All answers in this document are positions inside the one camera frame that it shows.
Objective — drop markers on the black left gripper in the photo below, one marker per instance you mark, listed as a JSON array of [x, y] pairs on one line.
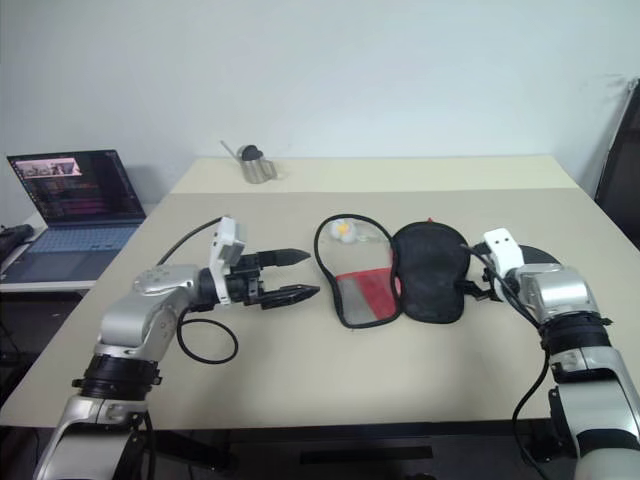
[[246, 280]]

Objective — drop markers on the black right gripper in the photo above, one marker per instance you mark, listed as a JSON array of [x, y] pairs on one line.
[[489, 291]]

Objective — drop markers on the black red mesh paddle case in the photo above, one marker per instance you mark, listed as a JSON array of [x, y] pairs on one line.
[[430, 280]]

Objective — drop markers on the black table tennis paddle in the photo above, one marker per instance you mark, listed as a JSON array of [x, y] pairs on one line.
[[542, 255]]

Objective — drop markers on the white yellow plush zipper charm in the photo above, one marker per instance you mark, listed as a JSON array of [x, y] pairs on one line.
[[342, 230]]

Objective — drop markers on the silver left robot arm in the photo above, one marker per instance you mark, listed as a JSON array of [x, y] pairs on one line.
[[125, 320]]

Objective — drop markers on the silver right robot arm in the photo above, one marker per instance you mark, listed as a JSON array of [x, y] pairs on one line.
[[555, 295]]

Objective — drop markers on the metal cup with black lid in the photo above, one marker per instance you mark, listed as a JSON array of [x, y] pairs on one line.
[[252, 170]]

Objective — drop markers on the open blue laptop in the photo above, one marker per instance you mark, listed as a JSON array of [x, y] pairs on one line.
[[75, 190]]

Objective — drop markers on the black fabric item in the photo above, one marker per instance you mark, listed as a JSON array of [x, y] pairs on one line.
[[12, 235]]

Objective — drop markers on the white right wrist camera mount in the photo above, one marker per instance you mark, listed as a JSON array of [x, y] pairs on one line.
[[502, 250]]

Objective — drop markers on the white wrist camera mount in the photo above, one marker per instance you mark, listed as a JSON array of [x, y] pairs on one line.
[[227, 240], [502, 250]]

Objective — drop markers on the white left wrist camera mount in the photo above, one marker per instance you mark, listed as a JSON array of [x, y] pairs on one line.
[[227, 240]]

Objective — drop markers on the black table frame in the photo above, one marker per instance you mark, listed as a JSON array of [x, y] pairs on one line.
[[365, 456]]

